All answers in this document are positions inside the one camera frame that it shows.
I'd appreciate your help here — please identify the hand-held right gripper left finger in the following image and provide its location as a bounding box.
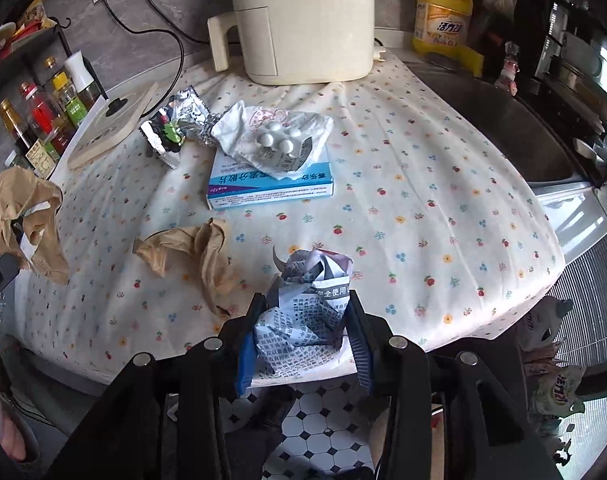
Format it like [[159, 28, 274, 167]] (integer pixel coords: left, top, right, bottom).
[[46, 292, 269, 480]]

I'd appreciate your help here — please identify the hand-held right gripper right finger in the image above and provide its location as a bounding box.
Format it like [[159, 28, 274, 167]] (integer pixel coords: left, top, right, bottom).
[[344, 290, 564, 480]]

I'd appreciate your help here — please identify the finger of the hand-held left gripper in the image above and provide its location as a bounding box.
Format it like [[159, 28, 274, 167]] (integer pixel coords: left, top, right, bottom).
[[0, 254, 21, 311]]

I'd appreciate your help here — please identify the printed paper leaflet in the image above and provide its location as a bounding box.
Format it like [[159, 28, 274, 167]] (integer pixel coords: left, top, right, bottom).
[[252, 245, 355, 376]]

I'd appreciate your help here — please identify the brown paper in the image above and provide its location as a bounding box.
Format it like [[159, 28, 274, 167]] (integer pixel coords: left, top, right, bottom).
[[0, 166, 71, 286], [133, 217, 244, 318]]

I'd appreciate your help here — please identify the blue white medicine box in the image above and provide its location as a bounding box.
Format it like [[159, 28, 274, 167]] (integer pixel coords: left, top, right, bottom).
[[206, 152, 335, 211]]

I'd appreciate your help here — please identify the dark sauce bottle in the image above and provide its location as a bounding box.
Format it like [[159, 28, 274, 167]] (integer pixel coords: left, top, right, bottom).
[[0, 99, 54, 178]]

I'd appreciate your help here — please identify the floral tablecloth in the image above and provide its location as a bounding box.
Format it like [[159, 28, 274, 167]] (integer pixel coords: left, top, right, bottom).
[[13, 52, 567, 401]]

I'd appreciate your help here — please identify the red sauce bottle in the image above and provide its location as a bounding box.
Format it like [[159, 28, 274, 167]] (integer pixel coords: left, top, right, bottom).
[[17, 82, 76, 156]]

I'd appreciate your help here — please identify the cream appliance base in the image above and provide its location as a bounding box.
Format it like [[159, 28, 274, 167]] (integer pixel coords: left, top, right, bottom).
[[67, 81, 159, 170]]

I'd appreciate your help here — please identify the printed plastic bag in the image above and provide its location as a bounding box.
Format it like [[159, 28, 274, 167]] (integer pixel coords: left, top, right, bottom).
[[518, 295, 589, 441]]

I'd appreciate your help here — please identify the white capped glass bottle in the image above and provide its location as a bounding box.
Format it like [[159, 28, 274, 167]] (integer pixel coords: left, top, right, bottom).
[[63, 51, 101, 111]]

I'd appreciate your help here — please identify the black green snack wrapper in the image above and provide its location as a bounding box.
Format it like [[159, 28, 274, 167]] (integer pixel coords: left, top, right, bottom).
[[139, 112, 186, 168]]

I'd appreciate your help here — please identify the white blister pill packet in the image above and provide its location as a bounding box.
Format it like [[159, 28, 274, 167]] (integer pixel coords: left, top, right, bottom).
[[210, 100, 334, 181]]

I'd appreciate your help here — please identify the black shelf rack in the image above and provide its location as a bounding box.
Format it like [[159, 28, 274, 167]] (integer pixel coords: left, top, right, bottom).
[[0, 15, 109, 171]]

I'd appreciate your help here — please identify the silver foil wrapper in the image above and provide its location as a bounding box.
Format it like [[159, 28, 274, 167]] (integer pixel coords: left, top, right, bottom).
[[166, 87, 224, 148]]

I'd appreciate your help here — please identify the stainless steel sink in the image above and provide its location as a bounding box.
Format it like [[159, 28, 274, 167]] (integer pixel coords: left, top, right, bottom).
[[423, 60, 599, 186]]

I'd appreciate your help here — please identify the orange snack packet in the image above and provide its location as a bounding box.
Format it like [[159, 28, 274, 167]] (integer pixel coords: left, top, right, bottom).
[[13, 0, 56, 33]]

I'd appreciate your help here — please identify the small pink bottle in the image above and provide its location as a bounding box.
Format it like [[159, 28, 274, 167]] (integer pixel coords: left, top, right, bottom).
[[493, 42, 521, 96]]

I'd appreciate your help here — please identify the cream air fryer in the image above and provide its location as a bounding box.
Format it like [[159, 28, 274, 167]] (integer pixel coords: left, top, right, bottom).
[[206, 0, 377, 86]]

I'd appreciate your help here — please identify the yellow detergent bottle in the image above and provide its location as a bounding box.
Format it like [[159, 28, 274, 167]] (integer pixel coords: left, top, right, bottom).
[[412, 0, 474, 58]]

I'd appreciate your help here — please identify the dish rack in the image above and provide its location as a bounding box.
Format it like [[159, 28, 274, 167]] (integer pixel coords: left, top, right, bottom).
[[528, 0, 607, 181]]

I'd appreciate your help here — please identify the black power cable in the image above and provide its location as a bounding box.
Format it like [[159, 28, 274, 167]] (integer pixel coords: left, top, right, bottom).
[[94, 0, 186, 113], [127, 0, 213, 46]]

